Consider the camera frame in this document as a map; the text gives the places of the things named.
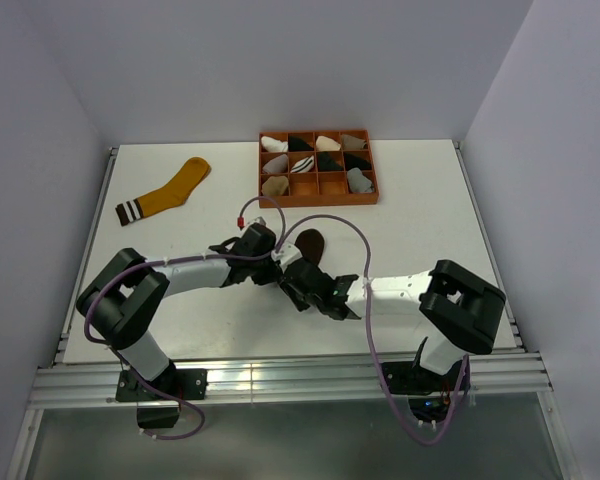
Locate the white black striped rolled sock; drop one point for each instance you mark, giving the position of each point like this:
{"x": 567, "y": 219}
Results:
{"x": 303, "y": 165}

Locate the orange compartment tray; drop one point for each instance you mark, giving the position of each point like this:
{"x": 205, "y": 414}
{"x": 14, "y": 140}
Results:
{"x": 314, "y": 188}

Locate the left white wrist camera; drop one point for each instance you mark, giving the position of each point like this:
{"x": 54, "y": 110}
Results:
{"x": 243, "y": 222}

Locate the taupe rolled sock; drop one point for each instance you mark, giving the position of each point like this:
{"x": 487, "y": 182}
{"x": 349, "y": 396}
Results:
{"x": 350, "y": 142}

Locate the dark green rolled sock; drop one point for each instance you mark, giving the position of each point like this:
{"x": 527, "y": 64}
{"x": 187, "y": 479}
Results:
{"x": 326, "y": 163}

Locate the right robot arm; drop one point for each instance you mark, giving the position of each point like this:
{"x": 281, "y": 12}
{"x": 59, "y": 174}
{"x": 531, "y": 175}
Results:
{"x": 464, "y": 309}

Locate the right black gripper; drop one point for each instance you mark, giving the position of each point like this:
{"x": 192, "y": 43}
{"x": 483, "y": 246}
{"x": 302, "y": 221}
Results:
{"x": 301, "y": 305}

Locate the mustard yellow sock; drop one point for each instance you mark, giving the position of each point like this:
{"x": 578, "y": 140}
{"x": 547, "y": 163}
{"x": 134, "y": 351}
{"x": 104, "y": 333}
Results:
{"x": 174, "y": 193}

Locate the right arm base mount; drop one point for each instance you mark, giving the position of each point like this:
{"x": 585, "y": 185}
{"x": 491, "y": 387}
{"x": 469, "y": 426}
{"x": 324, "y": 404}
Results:
{"x": 433, "y": 392}

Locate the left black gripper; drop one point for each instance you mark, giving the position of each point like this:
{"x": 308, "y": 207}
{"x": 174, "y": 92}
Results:
{"x": 273, "y": 274}

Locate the black rolled sock right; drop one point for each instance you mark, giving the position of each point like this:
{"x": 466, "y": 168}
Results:
{"x": 354, "y": 161}

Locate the dark brown sock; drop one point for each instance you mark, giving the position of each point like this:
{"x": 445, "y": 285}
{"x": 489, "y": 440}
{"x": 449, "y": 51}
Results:
{"x": 311, "y": 245}

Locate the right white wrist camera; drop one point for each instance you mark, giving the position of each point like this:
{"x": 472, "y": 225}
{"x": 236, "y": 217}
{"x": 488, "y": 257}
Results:
{"x": 286, "y": 255}

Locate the cream rolled sock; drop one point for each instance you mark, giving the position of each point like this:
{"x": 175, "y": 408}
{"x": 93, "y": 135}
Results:
{"x": 325, "y": 144}

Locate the black rolled sock top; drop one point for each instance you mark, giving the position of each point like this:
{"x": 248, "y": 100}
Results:
{"x": 298, "y": 144}

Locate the beige rolled sock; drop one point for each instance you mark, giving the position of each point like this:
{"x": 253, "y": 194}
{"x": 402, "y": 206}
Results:
{"x": 274, "y": 186}

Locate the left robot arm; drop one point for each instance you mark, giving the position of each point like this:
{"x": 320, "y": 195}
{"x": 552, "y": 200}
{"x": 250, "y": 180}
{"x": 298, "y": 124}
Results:
{"x": 122, "y": 300}

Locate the aluminium frame rail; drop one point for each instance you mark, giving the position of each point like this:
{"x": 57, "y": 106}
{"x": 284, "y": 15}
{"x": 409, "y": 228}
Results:
{"x": 350, "y": 377}

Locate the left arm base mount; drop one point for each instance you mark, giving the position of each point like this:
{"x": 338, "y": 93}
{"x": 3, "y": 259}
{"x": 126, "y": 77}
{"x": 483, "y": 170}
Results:
{"x": 185, "y": 384}

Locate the grey rolled sock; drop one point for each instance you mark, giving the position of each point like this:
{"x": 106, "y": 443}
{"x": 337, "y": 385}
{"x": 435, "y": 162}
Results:
{"x": 276, "y": 165}

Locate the grey sock black stripes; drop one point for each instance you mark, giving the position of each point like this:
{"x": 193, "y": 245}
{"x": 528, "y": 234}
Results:
{"x": 358, "y": 183}

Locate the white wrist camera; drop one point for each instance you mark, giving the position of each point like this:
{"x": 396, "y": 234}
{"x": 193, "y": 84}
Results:
{"x": 243, "y": 222}
{"x": 286, "y": 255}

